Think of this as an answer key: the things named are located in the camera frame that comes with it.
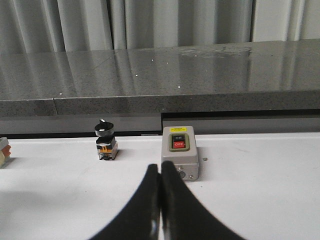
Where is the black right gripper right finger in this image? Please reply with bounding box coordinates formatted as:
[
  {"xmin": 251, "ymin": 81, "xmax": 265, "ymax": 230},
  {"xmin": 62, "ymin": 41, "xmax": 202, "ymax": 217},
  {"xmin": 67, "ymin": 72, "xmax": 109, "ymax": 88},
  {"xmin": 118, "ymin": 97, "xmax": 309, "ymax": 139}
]
[{"xmin": 160, "ymin": 161, "xmax": 243, "ymax": 240}]

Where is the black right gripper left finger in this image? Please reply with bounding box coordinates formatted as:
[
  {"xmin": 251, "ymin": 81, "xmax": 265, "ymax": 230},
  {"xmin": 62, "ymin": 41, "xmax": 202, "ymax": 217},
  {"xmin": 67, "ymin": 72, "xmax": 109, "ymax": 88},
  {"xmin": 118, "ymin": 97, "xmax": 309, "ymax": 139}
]
[{"xmin": 92, "ymin": 164, "xmax": 161, "ymax": 240}]

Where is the grey stone counter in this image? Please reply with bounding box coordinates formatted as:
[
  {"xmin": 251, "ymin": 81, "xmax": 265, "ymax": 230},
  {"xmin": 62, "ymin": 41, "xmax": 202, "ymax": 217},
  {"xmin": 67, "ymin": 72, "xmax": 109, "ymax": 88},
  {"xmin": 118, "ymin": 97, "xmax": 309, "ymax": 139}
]
[{"xmin": 0, "ymin": 38, "xmax": 320, "ymax": 140}]

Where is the grey pleated curtain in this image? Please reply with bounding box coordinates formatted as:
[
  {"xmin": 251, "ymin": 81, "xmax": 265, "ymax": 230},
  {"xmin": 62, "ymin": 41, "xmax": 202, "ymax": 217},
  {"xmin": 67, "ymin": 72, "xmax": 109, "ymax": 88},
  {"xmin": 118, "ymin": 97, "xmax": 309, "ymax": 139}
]
[{"xmin": 0, "ymin": 0, "xmax": 320, "ymax": 54}]

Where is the grey on-off switch box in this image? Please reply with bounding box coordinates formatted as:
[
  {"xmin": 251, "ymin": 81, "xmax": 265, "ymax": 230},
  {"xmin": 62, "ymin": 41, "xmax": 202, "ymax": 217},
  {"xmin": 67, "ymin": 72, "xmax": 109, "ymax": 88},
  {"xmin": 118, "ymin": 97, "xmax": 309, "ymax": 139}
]
[{"xmin": 161, "ymin": 126, "xmax": 200, "ymax": 181}]

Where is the black selector knob switch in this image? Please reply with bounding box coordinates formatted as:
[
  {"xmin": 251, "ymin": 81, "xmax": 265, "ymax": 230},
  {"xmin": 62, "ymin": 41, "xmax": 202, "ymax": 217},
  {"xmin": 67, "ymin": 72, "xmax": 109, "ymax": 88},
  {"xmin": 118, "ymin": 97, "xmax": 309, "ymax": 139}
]
[{"xmin": 94, "ymin": 119, "xmax": 118, "ymax": 161}]

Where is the green-capped white pushbutton switch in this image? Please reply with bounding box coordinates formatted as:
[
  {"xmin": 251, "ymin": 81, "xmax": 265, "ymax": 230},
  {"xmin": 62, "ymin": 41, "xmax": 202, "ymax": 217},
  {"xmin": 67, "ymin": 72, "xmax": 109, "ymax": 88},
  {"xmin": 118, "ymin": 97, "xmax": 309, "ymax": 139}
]
[{"xmin": 0, "ymin": 137, "xmax": 11, "ymax": 168}]

